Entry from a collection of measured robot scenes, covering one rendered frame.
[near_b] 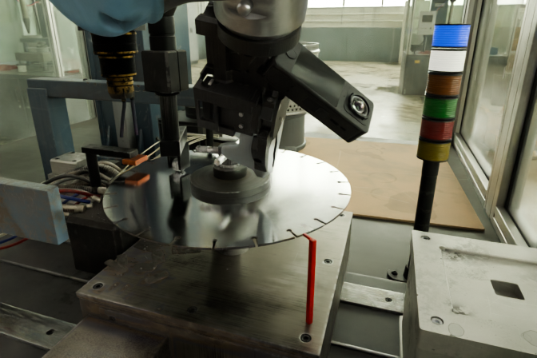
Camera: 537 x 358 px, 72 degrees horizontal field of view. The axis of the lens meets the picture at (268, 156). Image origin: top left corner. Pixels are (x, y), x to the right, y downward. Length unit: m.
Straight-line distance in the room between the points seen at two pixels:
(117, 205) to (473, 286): 0.41
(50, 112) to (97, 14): 0.82
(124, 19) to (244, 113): 0.21
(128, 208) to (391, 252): 0.50
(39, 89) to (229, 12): 0.74
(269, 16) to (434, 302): 0.31
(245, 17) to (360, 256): 0.55
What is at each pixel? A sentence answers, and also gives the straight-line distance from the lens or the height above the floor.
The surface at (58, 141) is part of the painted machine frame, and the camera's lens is 1.01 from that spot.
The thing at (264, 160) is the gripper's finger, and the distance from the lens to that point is 0.37.
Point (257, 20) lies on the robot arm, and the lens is 0.29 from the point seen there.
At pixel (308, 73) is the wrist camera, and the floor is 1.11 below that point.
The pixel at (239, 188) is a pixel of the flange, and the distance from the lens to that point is 0.48.
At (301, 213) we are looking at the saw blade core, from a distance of 0.44.
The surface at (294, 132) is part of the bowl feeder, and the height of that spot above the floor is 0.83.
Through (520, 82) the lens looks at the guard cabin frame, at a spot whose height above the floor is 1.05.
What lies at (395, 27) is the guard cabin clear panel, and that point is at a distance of 1.51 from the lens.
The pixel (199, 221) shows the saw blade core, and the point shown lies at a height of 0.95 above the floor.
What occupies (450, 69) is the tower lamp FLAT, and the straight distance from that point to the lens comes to 0.56.
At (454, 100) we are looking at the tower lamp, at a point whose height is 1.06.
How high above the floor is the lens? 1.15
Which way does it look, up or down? 19 degrees down
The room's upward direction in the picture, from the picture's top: straight up
